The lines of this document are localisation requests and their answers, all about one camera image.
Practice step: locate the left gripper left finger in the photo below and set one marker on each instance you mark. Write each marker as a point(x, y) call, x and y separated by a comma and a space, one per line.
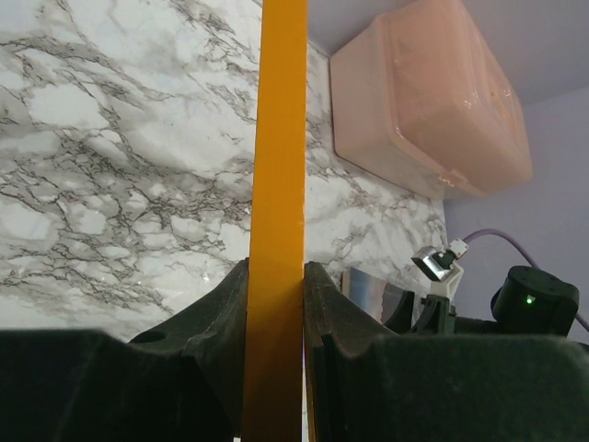
point(181, 380)

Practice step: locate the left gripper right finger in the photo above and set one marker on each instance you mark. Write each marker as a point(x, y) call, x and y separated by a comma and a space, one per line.
point(367, 383)

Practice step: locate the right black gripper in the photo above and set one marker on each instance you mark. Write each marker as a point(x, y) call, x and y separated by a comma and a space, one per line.
point(530, 302)

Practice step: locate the orange wooden picture frame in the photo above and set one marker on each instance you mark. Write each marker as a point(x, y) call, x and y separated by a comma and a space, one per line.
point(272, 403)

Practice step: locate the sunset landscape photo print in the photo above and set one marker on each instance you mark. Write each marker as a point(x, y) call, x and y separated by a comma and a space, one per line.
point(377, 297)

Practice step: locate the pink translucent plastic box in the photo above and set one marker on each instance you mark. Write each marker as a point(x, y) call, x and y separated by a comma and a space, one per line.
point(419, 100)

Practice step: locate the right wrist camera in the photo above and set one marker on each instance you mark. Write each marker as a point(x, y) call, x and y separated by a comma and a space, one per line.
point(441, 267)

